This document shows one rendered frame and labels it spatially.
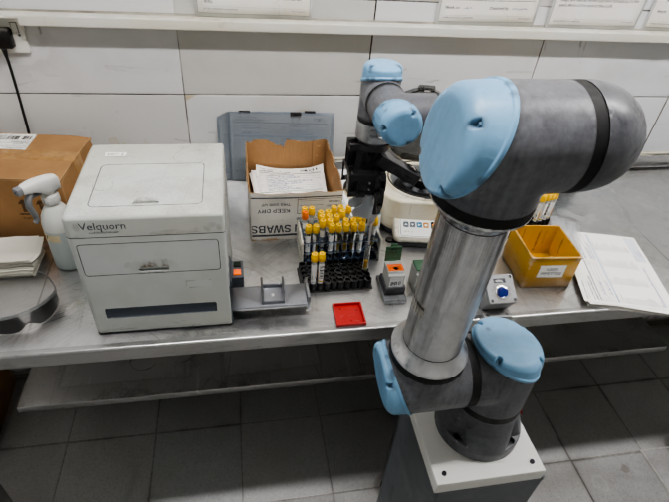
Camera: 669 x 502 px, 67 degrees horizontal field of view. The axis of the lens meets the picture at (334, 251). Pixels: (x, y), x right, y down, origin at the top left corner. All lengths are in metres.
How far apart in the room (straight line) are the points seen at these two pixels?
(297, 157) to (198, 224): 0.65
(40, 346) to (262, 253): 0.53
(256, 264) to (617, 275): 0.94
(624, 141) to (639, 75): 1.41
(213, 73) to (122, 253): 0.67
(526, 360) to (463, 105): 0.45
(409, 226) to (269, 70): 0.58
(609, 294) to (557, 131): 0.95
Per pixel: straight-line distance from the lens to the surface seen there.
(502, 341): 0.83
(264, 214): 1.30
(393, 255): 1.19
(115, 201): 1.00
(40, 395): 1.92
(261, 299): 1.13
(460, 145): 0.49
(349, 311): 1.16
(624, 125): 0.56
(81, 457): 2.07
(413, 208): 1.36
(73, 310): 1.25
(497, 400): 0.85
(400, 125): 0.86
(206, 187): 1.01
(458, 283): 0.62
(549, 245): 1.47
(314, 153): 1.54
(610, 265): 1.53
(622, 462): 2.30
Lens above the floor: 1.71
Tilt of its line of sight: 39 degrees down
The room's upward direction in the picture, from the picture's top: 5 degrees clockwise
